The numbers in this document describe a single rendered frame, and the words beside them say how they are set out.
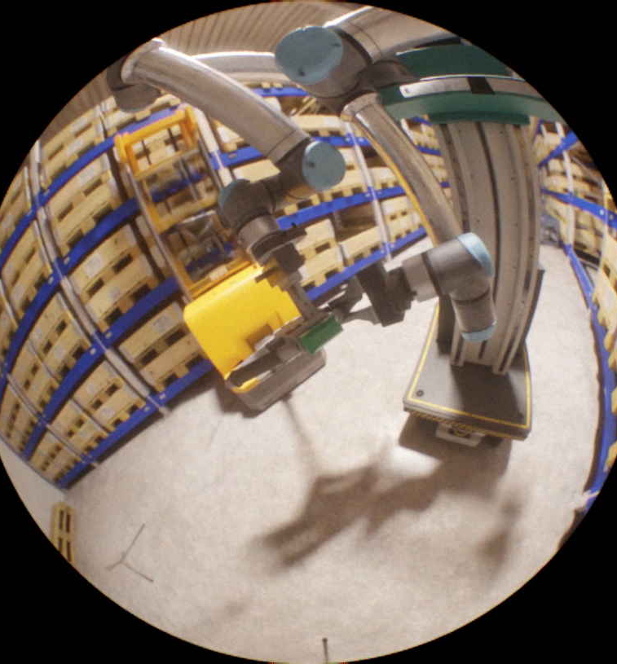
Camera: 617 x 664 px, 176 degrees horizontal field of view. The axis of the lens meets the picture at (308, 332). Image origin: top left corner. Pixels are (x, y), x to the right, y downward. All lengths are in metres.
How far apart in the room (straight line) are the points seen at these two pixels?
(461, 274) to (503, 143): 0.61
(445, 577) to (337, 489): 0.83
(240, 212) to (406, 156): 0.36
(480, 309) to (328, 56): 0.48
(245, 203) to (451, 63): 0.78
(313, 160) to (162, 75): 0.36
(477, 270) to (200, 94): 0.54
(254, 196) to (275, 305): 1.13
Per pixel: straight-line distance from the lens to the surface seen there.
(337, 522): 1.21
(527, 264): 0.87
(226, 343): 1.46
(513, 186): 0.86
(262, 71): 0.72
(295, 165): 0.38
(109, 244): 2.17
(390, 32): 0.45
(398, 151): 0.47
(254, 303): 1.46
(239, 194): 0.46
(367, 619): 1.35
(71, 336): 2.55
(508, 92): 0.67
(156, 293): 2.04
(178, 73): 0.48
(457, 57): 0.88
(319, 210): 2.47
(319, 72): 0.40
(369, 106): 0.50
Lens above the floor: 1.18
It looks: 33 degrees down
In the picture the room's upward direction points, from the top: 24 degrees counter-clockwise
